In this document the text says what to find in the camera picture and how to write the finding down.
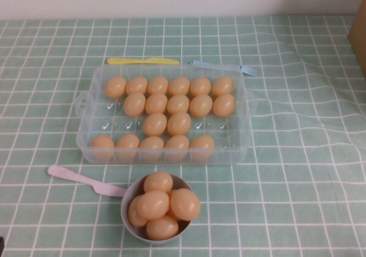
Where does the brown cardboard box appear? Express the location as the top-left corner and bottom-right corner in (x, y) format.
(347, 1), (366, 78)

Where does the clear plastic egg box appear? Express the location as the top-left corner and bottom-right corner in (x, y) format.
(74, 65), (257, 166)

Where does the grey round bowl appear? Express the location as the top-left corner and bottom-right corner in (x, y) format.
(121, 174), (198, 243)

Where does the pink plastic knife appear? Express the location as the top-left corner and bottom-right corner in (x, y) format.
(47, 164), (129, 197)

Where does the blue plastic fork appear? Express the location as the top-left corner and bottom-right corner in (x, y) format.
(188, 60), (258, 77)

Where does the yellow plastic knife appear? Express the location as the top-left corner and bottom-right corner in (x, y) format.
(106, 57), (181, 66)

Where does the green checkered tablecloth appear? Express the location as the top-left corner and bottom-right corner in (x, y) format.
(0, 16), (366, 257)

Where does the orange plastic egg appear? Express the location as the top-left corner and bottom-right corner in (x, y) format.
(104, 77), (127, 99)
(147, 75), (169, 95)
(125, 77), (149, 95)
(190, 134), (216, 162)
(189, 94), (214, 117)
(170, 188), (201, 220)
(145, 93), (168, 115)
(167, 111), (192, 136)
(213, 94), (237, 118)
(166, 190), (184, 222)
(123, 93), (146, 117)
(116, 134), (140, 163)
(166, 94), (190, 115)
(146, 214), (180, 240)
(143, 171), (174, 194)
(90, 135), (115, 163)
(142, 112), (168, 137)
(136, 190), (170, 220)
(165, 135), (190, 163)
(168, 77), (190, 97)
(212, 76), (235, 97)
(127, 194), (148, 227)
(139, 136), (165, 163)
(189, 77), (212, 97)

